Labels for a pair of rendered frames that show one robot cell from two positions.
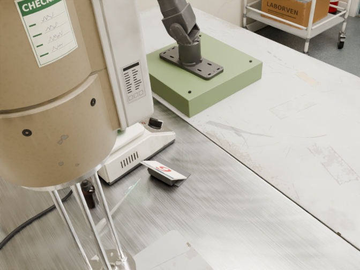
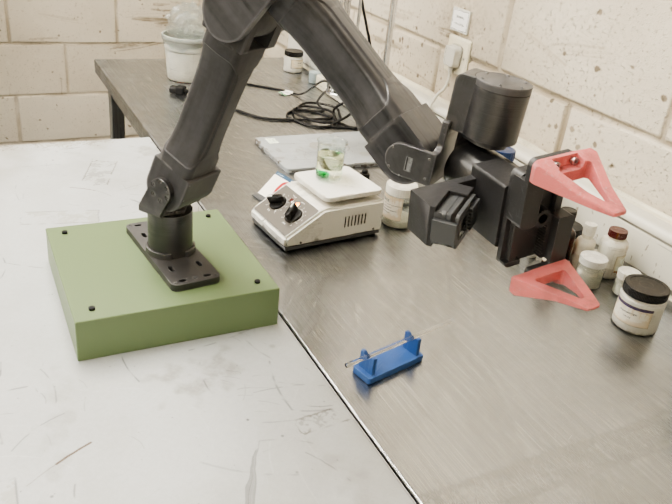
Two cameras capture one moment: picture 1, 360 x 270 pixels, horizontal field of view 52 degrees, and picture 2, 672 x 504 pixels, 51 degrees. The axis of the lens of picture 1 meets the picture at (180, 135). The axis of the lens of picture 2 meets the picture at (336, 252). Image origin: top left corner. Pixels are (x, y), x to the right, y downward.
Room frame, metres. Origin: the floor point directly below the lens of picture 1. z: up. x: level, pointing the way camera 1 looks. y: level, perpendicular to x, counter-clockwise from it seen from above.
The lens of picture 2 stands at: (1.79, 0.25, 1.47)
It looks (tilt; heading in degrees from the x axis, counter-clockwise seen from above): 28 degrees down; 184
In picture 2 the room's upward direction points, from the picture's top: 7 degrees clockwise
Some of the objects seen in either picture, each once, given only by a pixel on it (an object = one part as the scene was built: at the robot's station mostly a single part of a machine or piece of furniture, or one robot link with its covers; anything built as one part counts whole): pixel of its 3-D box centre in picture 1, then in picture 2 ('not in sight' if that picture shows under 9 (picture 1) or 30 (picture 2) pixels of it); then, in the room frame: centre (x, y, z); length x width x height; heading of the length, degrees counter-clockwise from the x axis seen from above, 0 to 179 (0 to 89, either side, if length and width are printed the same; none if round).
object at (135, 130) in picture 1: (108, 130); (337, 183); (0.62, 0.15, 0.98); 0.12 x 0.12 x 0.01; 40
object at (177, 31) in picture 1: (185, 29); (176, 189); (0.92, -0.04, 1.06); 0.09 x 0.06 x 0.06; 157
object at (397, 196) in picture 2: not in sight; (399, 203); (0.58, 0.27, 0.94); 0.06 x 0.06 x 0.08
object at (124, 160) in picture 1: (121, 140); (322, 207); (0.64, 0.13, 0.94); 0.22 x 0.13 x 0.08; 130
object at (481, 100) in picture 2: not in sight; (461, 126); (1.07, 0.31, 1.25); 0.12 x 0.09 x 0.12; 67
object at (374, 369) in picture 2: not in sight; (390, 355); (1.02, 0.28, 0.92); 0.10 x 0.03 x 0.04; 137
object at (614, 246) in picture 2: not in sight; (611, 251); (0.65, 0.64, 0.94); 0.05 x 0.05 x 0.09
